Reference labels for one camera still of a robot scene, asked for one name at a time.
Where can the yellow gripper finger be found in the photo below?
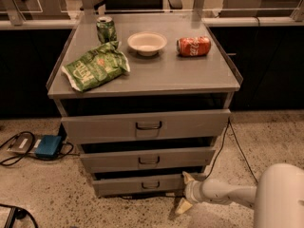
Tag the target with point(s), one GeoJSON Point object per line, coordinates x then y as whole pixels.
{"type": "Point", "coordinates": [183, 206]}
{"type": "Point", "coordinates": [187, 178]}

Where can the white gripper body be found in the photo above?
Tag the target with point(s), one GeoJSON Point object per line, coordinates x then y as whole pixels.
{"type": "Point", "coordinates": [192, 192]}

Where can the grey bottom drawer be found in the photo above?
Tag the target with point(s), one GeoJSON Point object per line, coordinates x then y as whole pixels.
{"type": "Point", "coordinates": [126, 186]}

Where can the grey drawer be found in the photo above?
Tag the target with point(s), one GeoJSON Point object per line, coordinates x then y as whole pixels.
{"type": "Point", "coordinates": [145, 126]}
{"type": "Point", "coordinates": [126, 186]}
{"type": "Point", "coordinates": [147, 159]}

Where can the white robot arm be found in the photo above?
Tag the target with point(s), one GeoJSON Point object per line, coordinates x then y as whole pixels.
{"type": "Point", "coordinates": [277, 200]}

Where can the grey middle drawer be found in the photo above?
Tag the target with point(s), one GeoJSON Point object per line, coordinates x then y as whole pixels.
{"type": "Point", "coordinates": [147, 159]}

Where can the grey drawer cabinet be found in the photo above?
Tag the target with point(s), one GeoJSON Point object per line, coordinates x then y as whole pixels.
{"type": "Point", "coordinates": [164, 82]}

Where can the grey top drawer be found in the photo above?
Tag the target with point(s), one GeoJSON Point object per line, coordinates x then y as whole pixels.
{"type": "Point", "coordinates": [145, 126]}

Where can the orange soda can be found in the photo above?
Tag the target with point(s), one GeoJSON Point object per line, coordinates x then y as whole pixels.
{"type": "Point", "coordinates": [193, 46]}

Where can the white bowl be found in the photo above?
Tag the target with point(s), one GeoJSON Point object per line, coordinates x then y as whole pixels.
{"type": "Point", "coordinates": [147, 43]}

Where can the blue electronic box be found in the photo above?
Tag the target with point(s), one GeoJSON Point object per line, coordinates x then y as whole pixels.
{"type": "Point", "coordinates": [48, 147]}

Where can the green chip bag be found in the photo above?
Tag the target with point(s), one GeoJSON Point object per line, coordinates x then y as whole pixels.
{"type": "Point", "coordinates": [97, 67]}

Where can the green soda can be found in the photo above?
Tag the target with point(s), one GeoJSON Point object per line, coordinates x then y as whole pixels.
{"type": "Point", "coordinates": [106, 29]}

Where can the grey flat device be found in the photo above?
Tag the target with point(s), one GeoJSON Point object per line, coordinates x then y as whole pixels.
{"type": "Point", "coordinates": [25, 144]}

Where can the black object bottom left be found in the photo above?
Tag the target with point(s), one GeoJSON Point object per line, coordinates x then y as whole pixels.
{"type": "Point", "coordinates": [16, 217]}

